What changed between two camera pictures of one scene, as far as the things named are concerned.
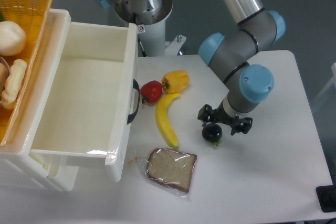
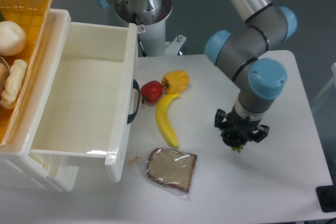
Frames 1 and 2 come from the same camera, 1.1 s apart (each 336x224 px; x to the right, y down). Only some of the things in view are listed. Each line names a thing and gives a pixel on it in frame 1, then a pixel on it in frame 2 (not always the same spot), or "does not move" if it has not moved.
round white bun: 12,38 does not move
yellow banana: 161,113 does not move
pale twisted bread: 13,84 does not move
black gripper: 207,114 -> 247,124
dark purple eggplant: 212,132 -> 235,138
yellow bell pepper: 175,81 does not move
